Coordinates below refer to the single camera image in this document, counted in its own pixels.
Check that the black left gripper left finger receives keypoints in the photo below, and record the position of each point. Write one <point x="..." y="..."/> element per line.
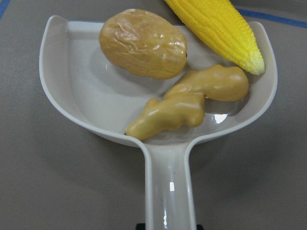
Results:
<point x="140" y="226"/>

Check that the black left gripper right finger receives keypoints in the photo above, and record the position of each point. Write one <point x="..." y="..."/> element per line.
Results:
<point x="200" y="227"/>

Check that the tan toy ginger root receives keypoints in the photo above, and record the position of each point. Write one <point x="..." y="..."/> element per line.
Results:
<point x="184" y="103"/>

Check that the beige plastic dustpan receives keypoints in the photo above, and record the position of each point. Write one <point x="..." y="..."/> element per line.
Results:
<point x="87" y="89"/>

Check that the brown toy potato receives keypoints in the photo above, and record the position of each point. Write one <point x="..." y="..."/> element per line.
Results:
<point x="144" y="44"/>

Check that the yellow toy corn cob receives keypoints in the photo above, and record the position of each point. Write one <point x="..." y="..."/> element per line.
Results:
<point x="223" y="29"/>

